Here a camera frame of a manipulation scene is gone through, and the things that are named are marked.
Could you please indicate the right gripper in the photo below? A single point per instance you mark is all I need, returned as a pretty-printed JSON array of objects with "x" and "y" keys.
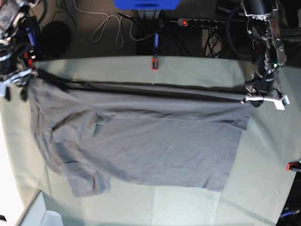
[{"x": 20, "y": 78}]

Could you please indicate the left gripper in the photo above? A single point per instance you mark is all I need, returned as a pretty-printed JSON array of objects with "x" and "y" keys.
[{"x": 270, "y": 96}]

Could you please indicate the grey t-shirt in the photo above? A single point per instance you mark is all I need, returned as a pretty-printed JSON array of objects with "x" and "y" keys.
[{"x": 142, "y": 134}]

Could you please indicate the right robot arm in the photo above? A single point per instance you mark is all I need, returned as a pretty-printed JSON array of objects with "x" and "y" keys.
[{"x": 18, "y": 45}]

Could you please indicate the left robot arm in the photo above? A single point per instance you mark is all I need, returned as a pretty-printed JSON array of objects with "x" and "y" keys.
[{"x": 263, "y": 29}]

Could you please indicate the red black clamp left corner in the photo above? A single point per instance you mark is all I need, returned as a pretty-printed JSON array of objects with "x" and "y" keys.
[{"x": 29, "y": 59}]

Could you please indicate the black round base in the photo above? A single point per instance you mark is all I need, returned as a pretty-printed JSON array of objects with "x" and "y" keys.
[{"x": 55, "y": 38}]

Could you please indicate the red clamp right edge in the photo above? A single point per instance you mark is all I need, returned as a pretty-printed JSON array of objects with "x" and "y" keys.
[{"x": 294, "y": 166}]

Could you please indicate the white power strip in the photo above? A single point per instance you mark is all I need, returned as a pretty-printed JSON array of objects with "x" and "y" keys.
[{"x": 201, "y": 23}]

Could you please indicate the red black clamp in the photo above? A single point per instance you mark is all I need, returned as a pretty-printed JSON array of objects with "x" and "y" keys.
[{"x": 154, "y": 63}]

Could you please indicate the white plastic bin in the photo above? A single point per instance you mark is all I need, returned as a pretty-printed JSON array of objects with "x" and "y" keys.
[{"x": 36, "y": 213}]

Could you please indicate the blue plastic crate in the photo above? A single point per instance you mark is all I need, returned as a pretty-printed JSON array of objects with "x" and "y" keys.
[{"x": 146, "y": 4}]

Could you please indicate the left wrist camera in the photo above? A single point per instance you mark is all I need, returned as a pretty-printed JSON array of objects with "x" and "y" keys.
[{"x": 281, "y": 102}]

